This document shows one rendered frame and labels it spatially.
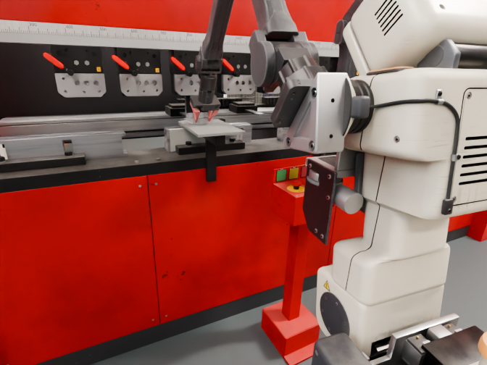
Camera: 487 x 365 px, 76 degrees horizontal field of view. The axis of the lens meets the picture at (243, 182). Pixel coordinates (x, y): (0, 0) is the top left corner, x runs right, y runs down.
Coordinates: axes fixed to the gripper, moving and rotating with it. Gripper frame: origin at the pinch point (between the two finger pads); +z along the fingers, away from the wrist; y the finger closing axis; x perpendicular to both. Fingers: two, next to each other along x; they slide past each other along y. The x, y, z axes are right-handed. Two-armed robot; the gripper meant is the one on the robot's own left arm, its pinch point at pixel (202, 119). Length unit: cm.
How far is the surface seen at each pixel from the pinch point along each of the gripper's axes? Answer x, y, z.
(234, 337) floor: 61, -8, 83
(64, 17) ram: -21, 43, -27
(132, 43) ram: -17.9, 23.0, -21.3
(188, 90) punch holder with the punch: -10.3, 3.7, -6.9
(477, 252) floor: 65, -199, 83
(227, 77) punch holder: -12.5, -13.1, -11.0
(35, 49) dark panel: -65, 58, 5
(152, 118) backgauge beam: -28.6, 13.5, 19.4
